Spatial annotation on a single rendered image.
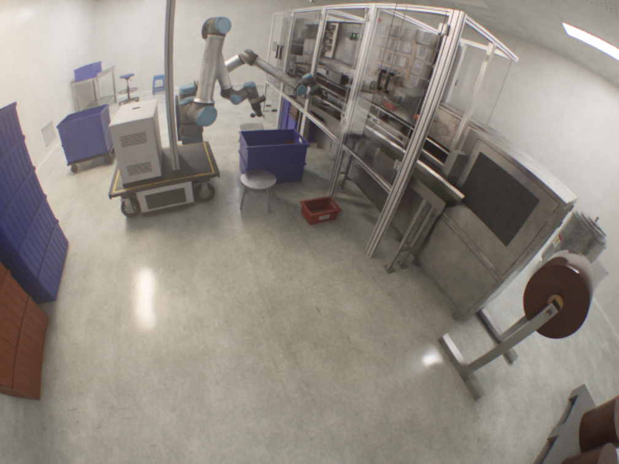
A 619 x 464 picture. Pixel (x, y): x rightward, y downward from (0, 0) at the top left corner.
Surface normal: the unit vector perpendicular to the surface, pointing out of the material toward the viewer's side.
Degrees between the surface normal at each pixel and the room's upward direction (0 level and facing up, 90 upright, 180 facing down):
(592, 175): 90
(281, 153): 90
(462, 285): 90
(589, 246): 90
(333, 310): 0
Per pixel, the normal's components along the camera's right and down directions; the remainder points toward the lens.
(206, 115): 0.74, 0.59
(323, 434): 0.16, -0.72
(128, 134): 0.45, 0.66
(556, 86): -0.91, 0.15
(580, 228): -0.99, -0.07
